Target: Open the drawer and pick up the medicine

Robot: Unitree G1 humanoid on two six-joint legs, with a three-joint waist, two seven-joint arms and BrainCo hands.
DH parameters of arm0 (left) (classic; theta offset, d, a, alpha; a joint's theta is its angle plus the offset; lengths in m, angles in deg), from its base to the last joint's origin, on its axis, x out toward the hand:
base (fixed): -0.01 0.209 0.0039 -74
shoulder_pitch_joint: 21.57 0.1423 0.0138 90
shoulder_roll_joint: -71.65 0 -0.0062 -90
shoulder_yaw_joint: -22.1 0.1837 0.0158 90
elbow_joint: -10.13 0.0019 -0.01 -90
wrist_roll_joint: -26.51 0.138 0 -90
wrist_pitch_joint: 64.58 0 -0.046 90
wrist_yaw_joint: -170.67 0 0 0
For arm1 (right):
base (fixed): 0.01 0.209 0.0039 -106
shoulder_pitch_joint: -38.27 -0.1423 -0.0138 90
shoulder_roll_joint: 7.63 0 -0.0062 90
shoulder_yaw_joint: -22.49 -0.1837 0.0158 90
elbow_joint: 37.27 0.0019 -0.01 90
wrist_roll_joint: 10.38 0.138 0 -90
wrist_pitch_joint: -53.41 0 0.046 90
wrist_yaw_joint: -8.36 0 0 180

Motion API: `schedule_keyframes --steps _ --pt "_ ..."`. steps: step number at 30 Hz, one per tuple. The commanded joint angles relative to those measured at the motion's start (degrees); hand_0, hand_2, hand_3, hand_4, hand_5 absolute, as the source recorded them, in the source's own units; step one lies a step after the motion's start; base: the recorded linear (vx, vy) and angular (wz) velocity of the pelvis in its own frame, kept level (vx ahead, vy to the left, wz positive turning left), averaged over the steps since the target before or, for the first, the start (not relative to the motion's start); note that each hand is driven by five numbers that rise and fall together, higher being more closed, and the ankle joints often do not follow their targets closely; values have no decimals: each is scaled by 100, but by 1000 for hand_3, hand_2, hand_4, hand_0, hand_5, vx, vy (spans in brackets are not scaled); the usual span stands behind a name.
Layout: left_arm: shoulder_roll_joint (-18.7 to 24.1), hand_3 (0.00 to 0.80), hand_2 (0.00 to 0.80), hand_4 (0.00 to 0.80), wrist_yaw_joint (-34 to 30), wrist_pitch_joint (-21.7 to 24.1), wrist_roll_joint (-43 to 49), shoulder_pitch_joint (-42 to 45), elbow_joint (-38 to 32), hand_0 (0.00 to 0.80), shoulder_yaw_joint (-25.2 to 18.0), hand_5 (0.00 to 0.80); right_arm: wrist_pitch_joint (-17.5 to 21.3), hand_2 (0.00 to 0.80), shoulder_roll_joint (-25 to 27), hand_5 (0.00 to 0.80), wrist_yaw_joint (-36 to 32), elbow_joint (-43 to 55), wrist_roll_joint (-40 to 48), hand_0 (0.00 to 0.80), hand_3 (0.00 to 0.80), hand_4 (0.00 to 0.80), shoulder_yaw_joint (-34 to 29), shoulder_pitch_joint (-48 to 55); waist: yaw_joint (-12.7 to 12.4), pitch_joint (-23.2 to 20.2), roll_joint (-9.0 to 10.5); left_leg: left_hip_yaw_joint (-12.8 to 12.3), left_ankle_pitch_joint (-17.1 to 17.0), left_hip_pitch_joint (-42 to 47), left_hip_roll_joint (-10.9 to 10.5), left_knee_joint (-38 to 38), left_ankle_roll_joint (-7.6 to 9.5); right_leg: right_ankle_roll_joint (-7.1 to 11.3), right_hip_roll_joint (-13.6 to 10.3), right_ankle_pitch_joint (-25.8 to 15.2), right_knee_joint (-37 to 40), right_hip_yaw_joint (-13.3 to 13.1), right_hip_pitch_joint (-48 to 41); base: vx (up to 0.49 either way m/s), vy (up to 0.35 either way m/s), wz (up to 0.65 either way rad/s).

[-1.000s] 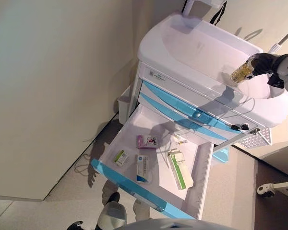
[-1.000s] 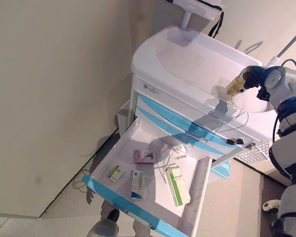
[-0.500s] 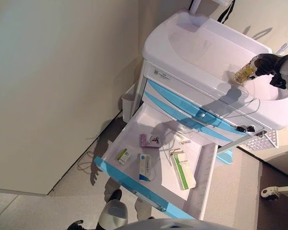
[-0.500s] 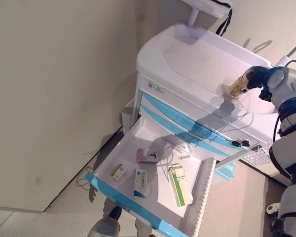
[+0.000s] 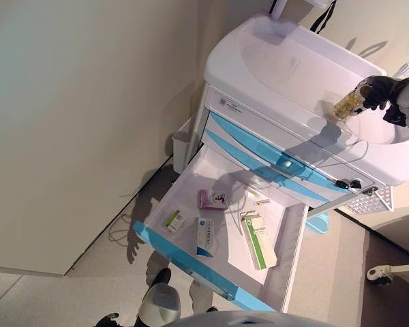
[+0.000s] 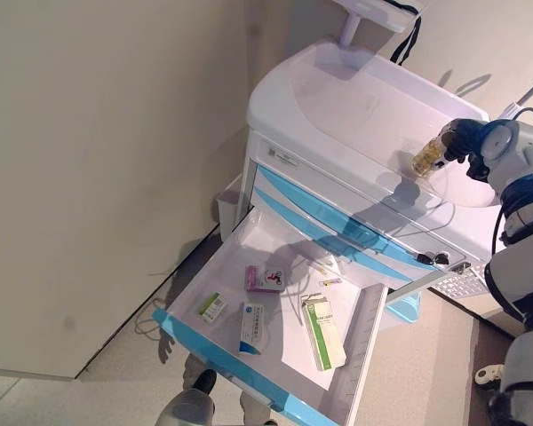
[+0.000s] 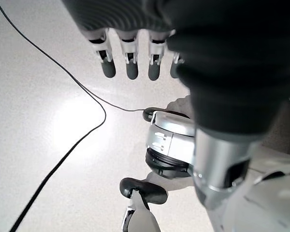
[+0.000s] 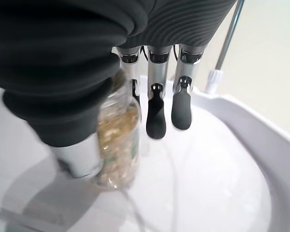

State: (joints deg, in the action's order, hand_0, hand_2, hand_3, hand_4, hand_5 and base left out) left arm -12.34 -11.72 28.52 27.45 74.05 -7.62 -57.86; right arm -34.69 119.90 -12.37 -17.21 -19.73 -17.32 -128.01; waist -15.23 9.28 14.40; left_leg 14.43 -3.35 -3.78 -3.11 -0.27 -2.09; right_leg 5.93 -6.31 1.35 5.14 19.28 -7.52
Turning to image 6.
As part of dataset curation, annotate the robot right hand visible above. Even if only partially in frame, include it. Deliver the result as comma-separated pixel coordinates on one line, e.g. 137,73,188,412
439,117,493,166

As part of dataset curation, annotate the small yellow medicine bottle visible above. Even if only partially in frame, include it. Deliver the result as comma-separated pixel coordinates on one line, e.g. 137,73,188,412
410,135,450,178

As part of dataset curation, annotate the long green white medicine box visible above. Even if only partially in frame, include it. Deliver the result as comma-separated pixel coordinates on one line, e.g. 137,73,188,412
300,292,348,373

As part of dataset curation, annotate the blue fronted cart drawer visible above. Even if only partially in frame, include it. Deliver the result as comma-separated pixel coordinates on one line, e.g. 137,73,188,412
152,206,388,426

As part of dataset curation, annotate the purple white medicine box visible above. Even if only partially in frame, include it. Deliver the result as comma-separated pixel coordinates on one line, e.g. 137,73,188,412
245,265,286,294

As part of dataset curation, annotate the blue white medicine box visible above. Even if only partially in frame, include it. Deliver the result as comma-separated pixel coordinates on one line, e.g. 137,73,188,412
237,301,270,356

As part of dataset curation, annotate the small green white medicine box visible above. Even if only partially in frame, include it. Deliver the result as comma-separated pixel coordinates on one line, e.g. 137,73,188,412
198,291,228,325

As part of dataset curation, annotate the silver IV pole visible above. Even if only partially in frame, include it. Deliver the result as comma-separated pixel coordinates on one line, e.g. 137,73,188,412
502,68,533,122

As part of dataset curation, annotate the white blue medical cart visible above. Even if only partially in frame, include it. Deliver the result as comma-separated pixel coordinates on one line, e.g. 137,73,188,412
237,38,505,294

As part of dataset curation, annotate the white perforated side basket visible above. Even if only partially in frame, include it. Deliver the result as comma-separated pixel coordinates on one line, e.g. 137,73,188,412
427,261,490,297

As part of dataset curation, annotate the white cart side shelf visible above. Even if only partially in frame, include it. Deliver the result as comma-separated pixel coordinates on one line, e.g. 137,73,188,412
337,0,421,46

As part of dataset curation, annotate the light blue waste bin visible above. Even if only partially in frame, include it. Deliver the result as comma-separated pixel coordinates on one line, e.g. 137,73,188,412
387,294,423,326

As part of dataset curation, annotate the white bed caster wheel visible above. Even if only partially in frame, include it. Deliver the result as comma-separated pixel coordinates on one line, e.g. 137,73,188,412
473,363,506,387

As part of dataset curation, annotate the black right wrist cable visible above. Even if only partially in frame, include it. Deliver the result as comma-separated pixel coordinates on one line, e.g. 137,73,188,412
490,201,507,256

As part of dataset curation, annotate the black shelf strap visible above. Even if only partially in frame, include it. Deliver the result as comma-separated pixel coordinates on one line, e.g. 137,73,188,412
384,0,424,67

